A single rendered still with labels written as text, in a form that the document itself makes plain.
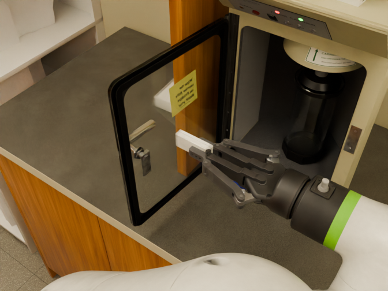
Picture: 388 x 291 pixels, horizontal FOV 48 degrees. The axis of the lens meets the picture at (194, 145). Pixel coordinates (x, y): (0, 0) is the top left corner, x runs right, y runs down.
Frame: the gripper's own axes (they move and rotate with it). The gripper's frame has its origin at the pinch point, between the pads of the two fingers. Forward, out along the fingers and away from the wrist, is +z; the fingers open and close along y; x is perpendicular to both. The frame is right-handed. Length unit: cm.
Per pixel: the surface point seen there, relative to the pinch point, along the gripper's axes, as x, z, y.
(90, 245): 66, 39, 1
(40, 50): 36, 95, -37
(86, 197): 34.0, 30.8, 3.0
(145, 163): 9.2, 10.2, 2.0
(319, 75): 1.8, -8.6, -34.4
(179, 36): -7.8, 15.4, -16.9
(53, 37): 36, 98, -46
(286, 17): -17.2, -5.0, -19.4
